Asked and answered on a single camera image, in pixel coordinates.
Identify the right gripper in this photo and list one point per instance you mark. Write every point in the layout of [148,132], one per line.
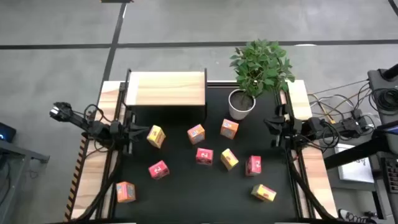
[290,129]

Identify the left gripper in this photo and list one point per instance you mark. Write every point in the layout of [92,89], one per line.
[129,137]

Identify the yellow Corn Pops cereal box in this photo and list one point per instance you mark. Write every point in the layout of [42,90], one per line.
[155,137]
[263,193]
[229,159]

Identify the red Froot Loops cereal box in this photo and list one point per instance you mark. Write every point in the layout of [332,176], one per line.
[158,170]
[253,165]
[204,156]

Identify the orange Mini-Wheats cereal box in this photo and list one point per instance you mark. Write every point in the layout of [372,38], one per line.
[196,134]
[125,192]
[229,129]

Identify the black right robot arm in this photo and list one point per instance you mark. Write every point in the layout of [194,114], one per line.
[342,127]

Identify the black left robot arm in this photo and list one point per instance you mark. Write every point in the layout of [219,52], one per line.
[77,119]

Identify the white plant pot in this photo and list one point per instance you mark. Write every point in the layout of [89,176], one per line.
[237,114]

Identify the green leafy plant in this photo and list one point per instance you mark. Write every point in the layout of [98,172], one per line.
[261,67]

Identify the orange black hazard tape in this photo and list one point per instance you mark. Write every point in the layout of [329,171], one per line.
[74,183]

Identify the black diagonal bar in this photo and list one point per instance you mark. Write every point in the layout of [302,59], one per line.
[351,155]

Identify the black power strip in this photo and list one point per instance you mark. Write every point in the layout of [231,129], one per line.
[357,115]

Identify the black table mat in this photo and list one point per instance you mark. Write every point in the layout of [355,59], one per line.
[192,199]

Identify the white paper sheet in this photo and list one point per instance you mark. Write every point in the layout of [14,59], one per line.
[354,171]

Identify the grey metal desk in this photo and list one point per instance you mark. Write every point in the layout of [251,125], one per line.
[31,155]

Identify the grey equipment stand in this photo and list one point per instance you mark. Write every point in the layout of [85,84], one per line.
[376,77]

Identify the person's shoe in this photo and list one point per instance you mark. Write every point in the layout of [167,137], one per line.
[348,215]

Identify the black keyboard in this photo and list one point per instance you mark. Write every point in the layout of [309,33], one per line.
[392,175]

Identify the dark device with blue light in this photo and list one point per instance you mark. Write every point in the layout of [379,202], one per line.
[7,132]

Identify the black aluminium frame rail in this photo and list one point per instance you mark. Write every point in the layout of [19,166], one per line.
[121,96]
[217,85]
[277,96]

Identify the wooden shelf with black frame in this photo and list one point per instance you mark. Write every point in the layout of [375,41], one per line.
[164,88]

